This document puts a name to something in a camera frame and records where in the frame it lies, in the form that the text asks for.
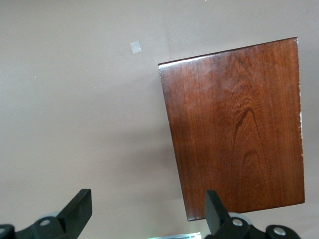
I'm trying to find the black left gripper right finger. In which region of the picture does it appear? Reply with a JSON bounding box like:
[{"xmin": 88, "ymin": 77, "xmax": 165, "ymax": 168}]
[{"xmin": 204, "ymin": 189, "xmax": 265, "ymax": 239}]

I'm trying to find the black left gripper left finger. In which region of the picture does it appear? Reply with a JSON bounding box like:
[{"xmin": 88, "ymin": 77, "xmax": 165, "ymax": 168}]
[{"xmin": 14, "ymin": 188, "xmax": 92, "ymax": 239}]

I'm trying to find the small clear tape patch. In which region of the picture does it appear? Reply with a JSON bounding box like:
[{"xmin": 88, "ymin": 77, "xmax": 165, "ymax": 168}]
[{"xmin": 130, "ymin": 41, "xmax": 143, "ymax": 54}]

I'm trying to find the dark wooden drawer cabinet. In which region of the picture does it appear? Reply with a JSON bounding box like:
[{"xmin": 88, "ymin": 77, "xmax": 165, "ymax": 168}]
[{"xmin": 158, "ymin": 37, "xmax": 305, "ymax": 222}]

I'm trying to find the brown paper table cover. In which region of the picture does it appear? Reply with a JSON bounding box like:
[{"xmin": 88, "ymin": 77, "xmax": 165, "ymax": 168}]
[{"xmin": 0, "ymin": 0, "xmax": 319, "ymax": 239}]

